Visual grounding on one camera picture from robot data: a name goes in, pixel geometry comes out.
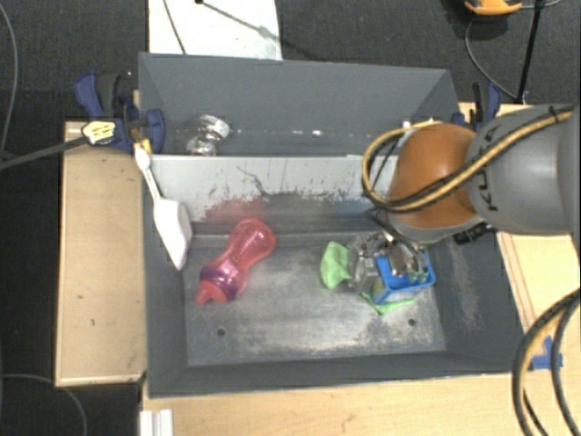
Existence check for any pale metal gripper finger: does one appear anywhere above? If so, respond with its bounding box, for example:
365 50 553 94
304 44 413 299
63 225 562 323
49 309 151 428
346 235 383 266
350 264 385 295

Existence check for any green cloth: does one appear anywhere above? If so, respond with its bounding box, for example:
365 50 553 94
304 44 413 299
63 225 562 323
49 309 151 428
319 241 417 316

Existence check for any blue box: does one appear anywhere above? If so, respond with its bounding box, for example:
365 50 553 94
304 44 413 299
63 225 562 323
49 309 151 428
360 251 438 306

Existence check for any grey metal bin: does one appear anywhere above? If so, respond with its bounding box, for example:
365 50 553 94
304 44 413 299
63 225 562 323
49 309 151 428
137 51 524 397

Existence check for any pink plastic bottle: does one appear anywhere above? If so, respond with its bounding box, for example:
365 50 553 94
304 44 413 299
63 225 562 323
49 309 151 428
194 217 278 306

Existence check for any white plastic scoop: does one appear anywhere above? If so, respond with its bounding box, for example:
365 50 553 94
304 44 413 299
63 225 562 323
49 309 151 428
133 144 194 272

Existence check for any clear glass thing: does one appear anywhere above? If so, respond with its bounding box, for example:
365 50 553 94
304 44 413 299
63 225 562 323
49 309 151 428
185 114 231 157

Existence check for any pale wood board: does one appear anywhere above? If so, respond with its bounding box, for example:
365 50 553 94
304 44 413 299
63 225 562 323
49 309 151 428
54 120 149 388

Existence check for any black cylinder on white bracket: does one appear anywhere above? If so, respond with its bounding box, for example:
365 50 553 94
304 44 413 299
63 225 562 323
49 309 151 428
453 223 496 246

